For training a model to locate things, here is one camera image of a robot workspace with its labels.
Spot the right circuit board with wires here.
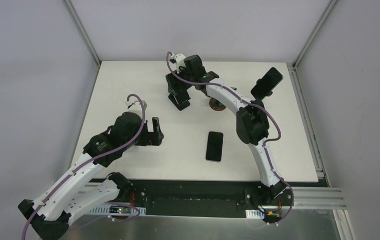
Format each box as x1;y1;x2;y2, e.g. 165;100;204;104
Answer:
265;207;283;222

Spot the teal smartphone on pole stand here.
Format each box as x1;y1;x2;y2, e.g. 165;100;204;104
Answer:
250;67;284;100

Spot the round wooden base phone stand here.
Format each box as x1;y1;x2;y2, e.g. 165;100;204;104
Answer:
209;97;226;112

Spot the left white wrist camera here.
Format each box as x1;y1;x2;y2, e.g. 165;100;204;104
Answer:
125;100;147;118

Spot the black pole phone stand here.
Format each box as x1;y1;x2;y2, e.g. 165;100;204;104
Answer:
253;79;273;99

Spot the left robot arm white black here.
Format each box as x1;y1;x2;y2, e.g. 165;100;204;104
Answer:
18;111;164;240

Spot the circuit board with wires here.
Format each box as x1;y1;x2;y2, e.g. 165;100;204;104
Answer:
265;207;283;222
109;193;140;217

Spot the right white slotted cable duct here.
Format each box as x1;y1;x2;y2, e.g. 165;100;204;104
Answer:
245;209;265;220

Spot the purple smartphone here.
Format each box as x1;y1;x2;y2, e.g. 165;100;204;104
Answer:
205;131;224;163

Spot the black folding phone stand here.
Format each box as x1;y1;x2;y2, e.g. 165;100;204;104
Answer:
168;93;191;111

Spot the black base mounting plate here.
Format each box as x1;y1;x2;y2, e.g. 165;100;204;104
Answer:
90;179;295;219

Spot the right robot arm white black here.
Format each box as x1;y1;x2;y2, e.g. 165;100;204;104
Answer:
166;51;287;205

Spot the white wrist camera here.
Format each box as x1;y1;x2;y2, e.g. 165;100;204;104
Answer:
169;53;186;74
125;100;147;118

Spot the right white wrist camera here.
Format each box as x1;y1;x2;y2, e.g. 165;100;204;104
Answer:
169;53;186;74

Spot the left circuit board with wires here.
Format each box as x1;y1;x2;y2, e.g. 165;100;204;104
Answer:
109;193;140;217

